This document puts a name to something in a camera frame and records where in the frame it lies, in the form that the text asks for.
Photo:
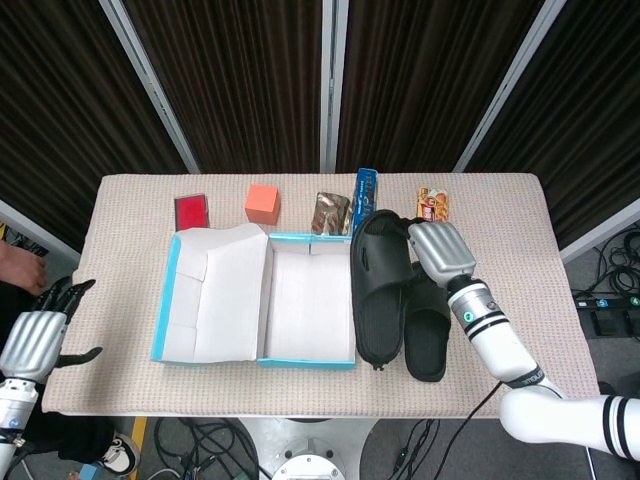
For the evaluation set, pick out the yellow snack bar package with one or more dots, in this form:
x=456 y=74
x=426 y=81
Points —
x=434 y=202

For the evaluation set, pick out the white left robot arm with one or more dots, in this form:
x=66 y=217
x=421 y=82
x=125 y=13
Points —
x=15 y=415

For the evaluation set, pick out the light blue open shoe box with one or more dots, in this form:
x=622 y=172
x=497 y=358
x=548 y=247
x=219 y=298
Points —
x=305 y=305

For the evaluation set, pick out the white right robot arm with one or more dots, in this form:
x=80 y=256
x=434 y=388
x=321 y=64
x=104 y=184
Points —
x=500 y=340

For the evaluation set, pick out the black slipper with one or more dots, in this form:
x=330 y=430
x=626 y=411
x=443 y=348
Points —
x=375 y=270
x=425 y=340

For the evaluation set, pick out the dark brown pleated curtain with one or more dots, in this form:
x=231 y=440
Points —
x=240 y=80
x=425 y=80
x=60 y=100
x=590 y=110

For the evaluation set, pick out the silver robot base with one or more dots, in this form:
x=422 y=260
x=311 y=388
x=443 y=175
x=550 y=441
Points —
x=320 y=460

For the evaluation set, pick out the black foot pedal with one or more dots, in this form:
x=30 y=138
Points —
x=612 y=322

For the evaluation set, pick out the person's bare hand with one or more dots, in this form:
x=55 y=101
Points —
x=20 y=267

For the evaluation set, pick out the red flat box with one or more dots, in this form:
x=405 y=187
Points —
x=191 y=212

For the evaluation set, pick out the black trouser leg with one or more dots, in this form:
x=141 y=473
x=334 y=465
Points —
x=75 y=437

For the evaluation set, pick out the brown gold snack packet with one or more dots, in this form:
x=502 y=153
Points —
x=330 y=214

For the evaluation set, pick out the white black sneaker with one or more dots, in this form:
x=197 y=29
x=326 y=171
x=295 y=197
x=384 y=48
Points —
x=122 y=452

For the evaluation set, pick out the grey metal frame post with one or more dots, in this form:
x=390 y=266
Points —
x=600 y=232
x=510 y=85
x=334 y=85
x=150 y=85
x=35 y=230

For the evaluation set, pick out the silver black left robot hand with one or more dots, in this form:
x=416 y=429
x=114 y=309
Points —
x=32 y=345

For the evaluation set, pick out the beige fabric-covered table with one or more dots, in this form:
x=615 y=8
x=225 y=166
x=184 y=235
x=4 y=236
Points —
x=525 y=250

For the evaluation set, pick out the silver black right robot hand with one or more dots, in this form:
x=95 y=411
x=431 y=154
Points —
x=442 y=250

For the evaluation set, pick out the black power strip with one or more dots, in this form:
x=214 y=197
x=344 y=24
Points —
x=605 y=302

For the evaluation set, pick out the long blue carton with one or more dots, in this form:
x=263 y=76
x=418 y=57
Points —
x=366 y=195

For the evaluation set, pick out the orange cube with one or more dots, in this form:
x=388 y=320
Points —
x=262 y=200

